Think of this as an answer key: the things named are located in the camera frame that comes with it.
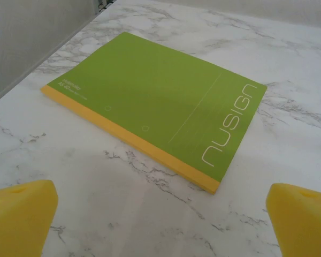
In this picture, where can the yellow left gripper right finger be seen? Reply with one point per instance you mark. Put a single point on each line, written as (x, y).
(305, 222)

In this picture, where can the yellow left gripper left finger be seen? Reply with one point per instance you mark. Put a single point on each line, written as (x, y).
(18, 219)

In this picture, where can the green notebook with yellow spine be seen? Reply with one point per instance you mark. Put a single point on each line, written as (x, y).
(155, 101)

